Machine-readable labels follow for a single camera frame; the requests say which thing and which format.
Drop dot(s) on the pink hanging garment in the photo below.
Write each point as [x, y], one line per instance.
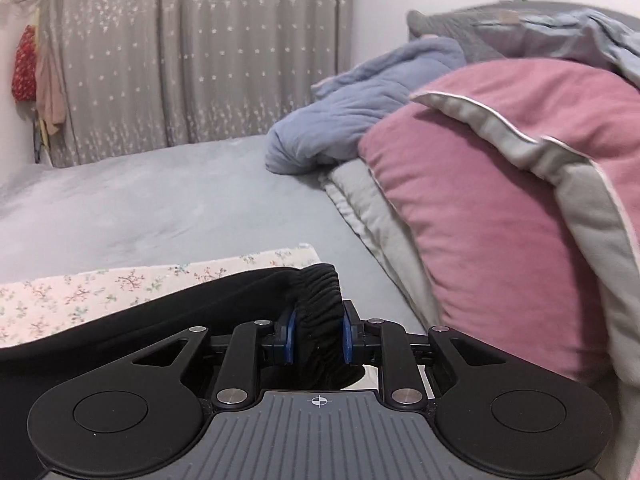
[49, 96]

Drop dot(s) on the grey bed blanket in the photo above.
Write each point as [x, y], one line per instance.
[191, 203]

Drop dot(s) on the blue crumpled quilt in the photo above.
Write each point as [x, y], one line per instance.
[327, 131]

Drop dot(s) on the grey star curtain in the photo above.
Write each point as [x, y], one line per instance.
[140, 75]

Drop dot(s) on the black sweatpants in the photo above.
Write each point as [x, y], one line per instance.
[29, 370]

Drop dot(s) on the dark items by wall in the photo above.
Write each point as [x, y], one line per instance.
[41, 143]

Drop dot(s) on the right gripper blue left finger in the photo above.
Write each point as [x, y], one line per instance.
[246, 359]

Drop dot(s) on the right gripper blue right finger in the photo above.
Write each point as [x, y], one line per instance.
[395, 354]

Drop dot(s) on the grey pillow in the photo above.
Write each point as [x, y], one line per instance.
[458, 24]

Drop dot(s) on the light blue grey bedding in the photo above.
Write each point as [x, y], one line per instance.
[584, 36]

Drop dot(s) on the red floral hanging garment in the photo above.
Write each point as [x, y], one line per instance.
[23, 83]

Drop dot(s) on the floral bed sheet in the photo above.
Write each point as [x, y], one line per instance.
[31, 310]

